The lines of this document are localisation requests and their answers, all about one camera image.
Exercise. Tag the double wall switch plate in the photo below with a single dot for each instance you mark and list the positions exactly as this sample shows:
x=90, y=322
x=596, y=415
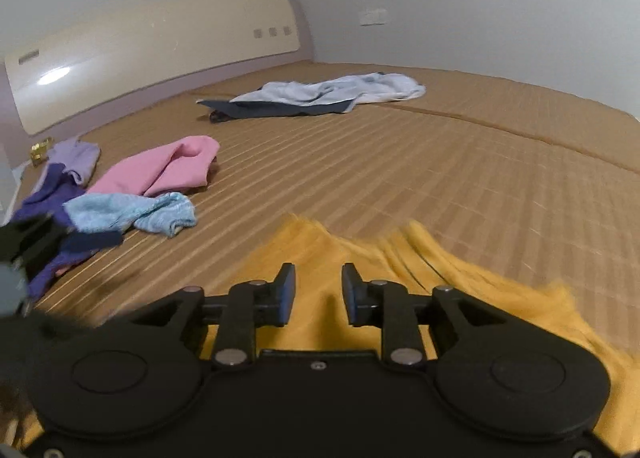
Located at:
x=373, y=17

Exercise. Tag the pink sweater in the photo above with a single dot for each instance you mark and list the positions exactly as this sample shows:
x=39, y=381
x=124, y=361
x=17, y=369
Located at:
x=175, y=167

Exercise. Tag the white grey navy garment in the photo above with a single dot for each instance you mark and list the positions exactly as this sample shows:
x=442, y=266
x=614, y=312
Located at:
x=294, y=99

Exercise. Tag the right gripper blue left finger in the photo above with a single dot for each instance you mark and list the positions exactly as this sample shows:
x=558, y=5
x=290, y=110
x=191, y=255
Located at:
x=283, y=289

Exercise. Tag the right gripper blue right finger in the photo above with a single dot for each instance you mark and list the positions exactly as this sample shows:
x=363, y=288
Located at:
x=355, y=296

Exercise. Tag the purple garment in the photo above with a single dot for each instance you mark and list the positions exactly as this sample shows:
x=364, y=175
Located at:
x=57, y=188

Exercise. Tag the yellow striped shirt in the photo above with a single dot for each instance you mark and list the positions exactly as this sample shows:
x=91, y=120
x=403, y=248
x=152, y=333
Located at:
x=441, y=369

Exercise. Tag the gold foil packet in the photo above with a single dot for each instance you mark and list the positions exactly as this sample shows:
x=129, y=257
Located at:
x=39, y=152

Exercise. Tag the light blue knit garment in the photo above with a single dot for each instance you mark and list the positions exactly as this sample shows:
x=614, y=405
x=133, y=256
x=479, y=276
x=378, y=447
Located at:
x=166, y=215

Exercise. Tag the lilac garment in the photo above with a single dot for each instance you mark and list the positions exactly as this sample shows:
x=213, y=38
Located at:
x=78, y=157

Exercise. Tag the cream bed headboard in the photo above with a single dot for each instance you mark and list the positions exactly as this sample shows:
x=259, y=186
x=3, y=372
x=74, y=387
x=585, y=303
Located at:
x=130, y=56

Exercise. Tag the bamboo bed mat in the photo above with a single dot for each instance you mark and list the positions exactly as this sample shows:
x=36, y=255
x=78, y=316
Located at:
x=534, y=184

